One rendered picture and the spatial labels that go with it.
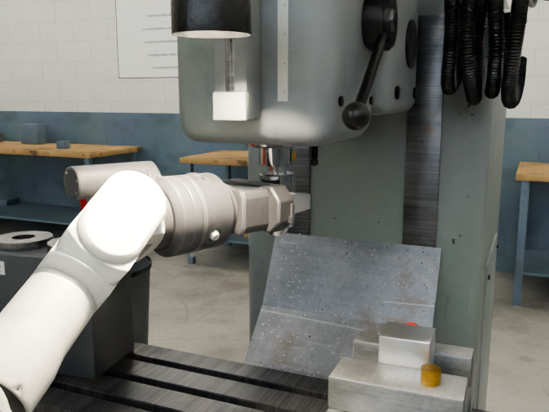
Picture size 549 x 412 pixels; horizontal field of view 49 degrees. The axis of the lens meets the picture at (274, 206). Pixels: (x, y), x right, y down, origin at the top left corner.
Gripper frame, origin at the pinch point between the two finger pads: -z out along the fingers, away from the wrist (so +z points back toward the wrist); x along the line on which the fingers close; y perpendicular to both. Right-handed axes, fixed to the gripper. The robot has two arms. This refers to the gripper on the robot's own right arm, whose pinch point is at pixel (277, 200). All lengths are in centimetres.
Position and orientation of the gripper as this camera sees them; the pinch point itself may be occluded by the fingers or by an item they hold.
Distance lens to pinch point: 77.3
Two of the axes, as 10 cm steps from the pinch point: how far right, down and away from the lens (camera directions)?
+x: -6.9, -1.3, 7.1
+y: -0.1, 9.9, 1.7
